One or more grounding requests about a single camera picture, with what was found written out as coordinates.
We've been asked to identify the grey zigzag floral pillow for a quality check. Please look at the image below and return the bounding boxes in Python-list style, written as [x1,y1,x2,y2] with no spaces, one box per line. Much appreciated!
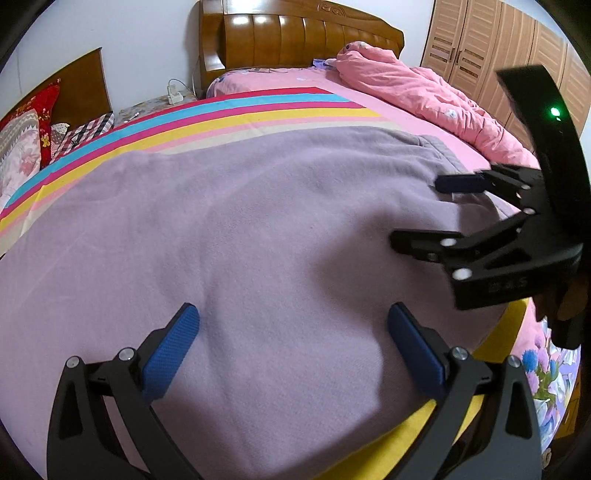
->
[0,108,43,199]

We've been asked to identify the glossy padded wooden headboard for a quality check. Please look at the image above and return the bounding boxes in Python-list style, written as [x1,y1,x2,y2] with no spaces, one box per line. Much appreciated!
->
[198,0,406,96]

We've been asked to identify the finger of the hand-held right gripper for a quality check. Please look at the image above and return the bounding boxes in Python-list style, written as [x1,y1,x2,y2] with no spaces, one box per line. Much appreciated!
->
[390,213,579,283]
[435,163,549,219]

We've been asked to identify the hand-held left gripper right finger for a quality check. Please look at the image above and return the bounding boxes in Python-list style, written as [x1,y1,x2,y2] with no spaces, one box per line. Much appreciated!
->
[387,301,543,480]

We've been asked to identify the purple pants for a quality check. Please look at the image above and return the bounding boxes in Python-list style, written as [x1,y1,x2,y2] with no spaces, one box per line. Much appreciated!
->
[0,127,525,480]

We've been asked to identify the dark wooden headboard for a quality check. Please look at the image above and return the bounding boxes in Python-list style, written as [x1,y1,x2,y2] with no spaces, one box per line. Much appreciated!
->
[54,47,115,126]

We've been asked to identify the red embroidered pillow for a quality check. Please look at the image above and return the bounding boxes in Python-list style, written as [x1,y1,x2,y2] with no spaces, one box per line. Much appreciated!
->
[0,78,63,170]

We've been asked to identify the colourful striped blanket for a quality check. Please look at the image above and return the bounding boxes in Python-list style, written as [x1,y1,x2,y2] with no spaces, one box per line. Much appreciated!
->
[0,85,532,480]

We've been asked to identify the red plaid bedsheet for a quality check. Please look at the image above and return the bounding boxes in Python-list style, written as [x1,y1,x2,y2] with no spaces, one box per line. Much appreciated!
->
[50,113,116,158]

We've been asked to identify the floral covered nightstand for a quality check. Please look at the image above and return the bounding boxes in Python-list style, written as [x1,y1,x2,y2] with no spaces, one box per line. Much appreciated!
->
[113,90,200,128]

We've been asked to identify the pink bedsheet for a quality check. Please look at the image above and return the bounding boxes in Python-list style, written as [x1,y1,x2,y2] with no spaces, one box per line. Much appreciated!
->
[205,68,583,462]

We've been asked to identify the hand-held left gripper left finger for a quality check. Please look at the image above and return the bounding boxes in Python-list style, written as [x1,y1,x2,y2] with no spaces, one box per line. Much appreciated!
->
[46,302,204,480]

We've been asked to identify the pink fluffy quilt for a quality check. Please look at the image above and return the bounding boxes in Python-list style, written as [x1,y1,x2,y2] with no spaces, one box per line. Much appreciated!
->
[335,41,542,170]

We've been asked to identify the light wooden wardrobe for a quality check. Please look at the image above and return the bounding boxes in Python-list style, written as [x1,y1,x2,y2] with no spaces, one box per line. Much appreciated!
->
[420,0,591,155]

